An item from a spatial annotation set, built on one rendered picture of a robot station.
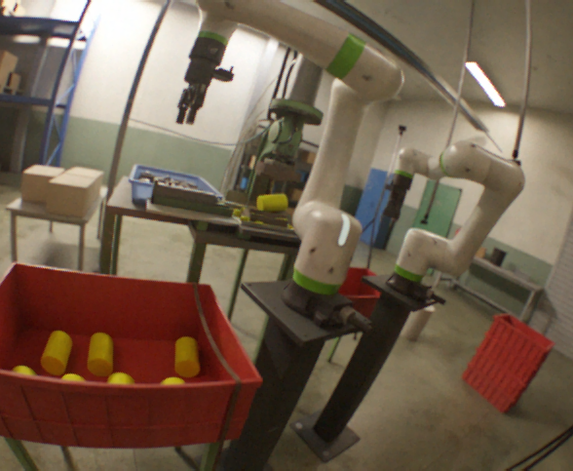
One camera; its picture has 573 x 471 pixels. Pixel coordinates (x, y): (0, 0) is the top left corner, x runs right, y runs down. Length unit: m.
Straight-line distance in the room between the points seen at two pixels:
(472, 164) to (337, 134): 0.41
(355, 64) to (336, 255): 0.43
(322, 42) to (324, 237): 0.43
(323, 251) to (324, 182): 0.22
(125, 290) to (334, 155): 0.69
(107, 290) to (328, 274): 0.60
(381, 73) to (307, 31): 0.19
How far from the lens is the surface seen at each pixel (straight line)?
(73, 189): 2.18
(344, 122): 0.81
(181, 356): 0.82
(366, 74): 0.67
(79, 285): 0.86
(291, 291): 0.70
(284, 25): 0.67
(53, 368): 0.82
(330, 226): 0.63
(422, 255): 1.11
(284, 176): 1.11
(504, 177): 0.95
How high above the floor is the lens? 1.23
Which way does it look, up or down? 13 degrees down
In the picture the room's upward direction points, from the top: 17 degrees clockwise
